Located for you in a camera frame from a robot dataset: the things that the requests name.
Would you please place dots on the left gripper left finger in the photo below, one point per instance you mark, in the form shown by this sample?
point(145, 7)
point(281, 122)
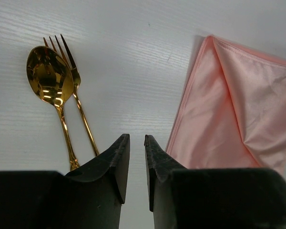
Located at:
point(89, 197)

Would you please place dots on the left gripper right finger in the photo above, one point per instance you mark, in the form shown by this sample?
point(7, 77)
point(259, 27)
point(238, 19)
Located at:
point(230, 198)

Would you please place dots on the pink satin napkin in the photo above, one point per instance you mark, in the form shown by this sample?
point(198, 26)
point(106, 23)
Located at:
point(233, 110)

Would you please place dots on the gold spoon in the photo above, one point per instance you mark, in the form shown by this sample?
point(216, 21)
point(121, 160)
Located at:
point(51, 80)

